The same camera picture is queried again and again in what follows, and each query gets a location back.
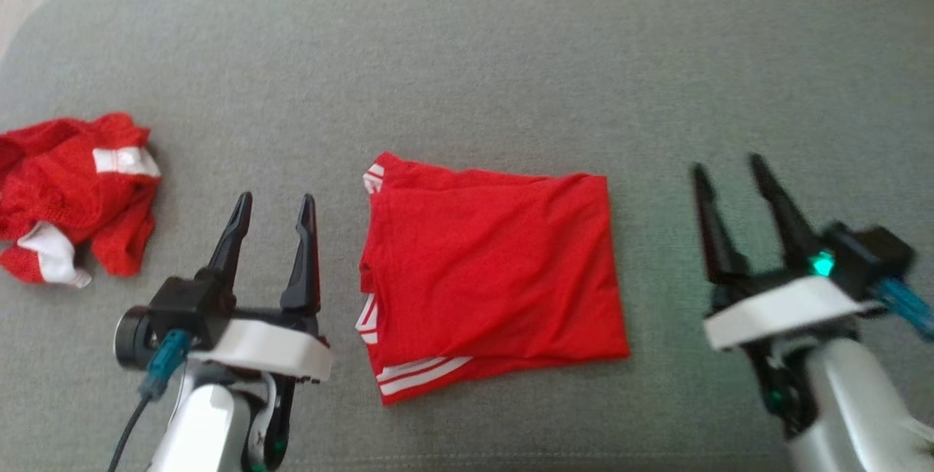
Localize red shirt white stripes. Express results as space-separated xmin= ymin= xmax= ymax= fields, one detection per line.
xmin=355 ymin=152 xmax=631 ymax=407

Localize grey sofa seat cushion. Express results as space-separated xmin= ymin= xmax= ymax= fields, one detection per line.
xmin=0 ymin=0 xmax=934 ymax=472

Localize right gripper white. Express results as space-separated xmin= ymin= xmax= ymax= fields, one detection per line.
xmin=692 ymin=154 xmax=884 ymax=352

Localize red mesh garment white trim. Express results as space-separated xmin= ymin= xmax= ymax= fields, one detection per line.
xmin=0 ymin=113 xmax=161 ymax=289

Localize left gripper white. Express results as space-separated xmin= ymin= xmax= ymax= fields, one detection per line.
xmin=191 ymin=192 xmax=333 ymax=384

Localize left black cable blue connector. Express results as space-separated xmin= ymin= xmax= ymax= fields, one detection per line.
xmin=108 ymin=330 xmax=192 ymax=472

